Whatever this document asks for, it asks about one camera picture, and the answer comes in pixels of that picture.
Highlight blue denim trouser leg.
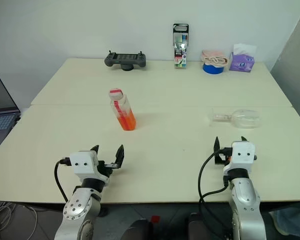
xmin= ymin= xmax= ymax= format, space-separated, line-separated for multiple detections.
xmin=268 ymin=201 xmax=300 ymax=236

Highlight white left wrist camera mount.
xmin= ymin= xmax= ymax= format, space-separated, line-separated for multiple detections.
xmin=69 ymin=150 xmax=110 ymax=185

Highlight grey handheld remote controller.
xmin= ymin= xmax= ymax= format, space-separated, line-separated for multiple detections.
xmin=104 ymin=50 xmax=148 ymax=72

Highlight marker pen pack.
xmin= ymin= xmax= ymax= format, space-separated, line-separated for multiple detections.
xmin=172 ymin=23 xmax=190 ymax=70

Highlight orange liquid plastic bottle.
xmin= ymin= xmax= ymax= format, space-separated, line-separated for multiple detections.
xmin=107 ymin=88 xmax=137 ymax=132

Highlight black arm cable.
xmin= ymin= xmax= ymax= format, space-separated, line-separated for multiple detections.
xmin=197 ymin=150 xmax=231 ymax=240
xmin=54 ymin=156 xmax=72 ymax=204

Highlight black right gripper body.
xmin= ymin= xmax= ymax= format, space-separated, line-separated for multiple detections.
xmin=214 ymin=147 xmax=233 ymax=166

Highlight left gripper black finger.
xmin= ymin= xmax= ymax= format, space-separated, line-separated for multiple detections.
xmin=89 ymin=144 xmax=100 ymax=158
xmin=114 ymin=144 xmax=125 ymax=170

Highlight white pink bottle cap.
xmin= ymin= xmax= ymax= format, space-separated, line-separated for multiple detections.
xmin=107 ymin=88 xmax=125 ymax=101

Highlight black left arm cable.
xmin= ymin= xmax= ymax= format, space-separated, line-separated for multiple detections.
xmin=54 ymin=156 xmax=72 ymax=204

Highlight white floor cables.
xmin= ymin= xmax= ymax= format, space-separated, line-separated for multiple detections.
xmin=0 ymin=199 xmax=39 ymax=240

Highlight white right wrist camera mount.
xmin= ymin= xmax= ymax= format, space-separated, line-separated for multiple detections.
xmin=222 ymin=141 xmax=257 ymax=176

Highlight clear stemmed glass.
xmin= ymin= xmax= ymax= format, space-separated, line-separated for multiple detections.
xmin=208 ymin=107 xmax=264 ymax=130

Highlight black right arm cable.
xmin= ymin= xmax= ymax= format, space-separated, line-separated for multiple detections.
xmin=197 ymin=150 xmax=231 ymax=240

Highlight dark grey laptop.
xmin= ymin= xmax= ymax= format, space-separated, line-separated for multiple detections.
xmin=0 ymin=69 xmax=22 ymax=151

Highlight purple tissue pack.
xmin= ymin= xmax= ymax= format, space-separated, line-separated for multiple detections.
xmin=228 ymin=43 xmax=257 ymax=73

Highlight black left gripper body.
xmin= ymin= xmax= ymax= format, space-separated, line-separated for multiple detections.
xmin=96 ymin=159 xmax=119 ymax=180

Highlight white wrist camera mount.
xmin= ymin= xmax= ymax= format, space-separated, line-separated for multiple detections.
xmin=69 ymin=150 xmax=110 ymax=185
xmin=222 ymin=141 xmax=257 ymax=176

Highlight dark rounded shape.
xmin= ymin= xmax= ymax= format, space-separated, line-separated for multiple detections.
xmin=121 ymin=218 xmax=155 ymax=240

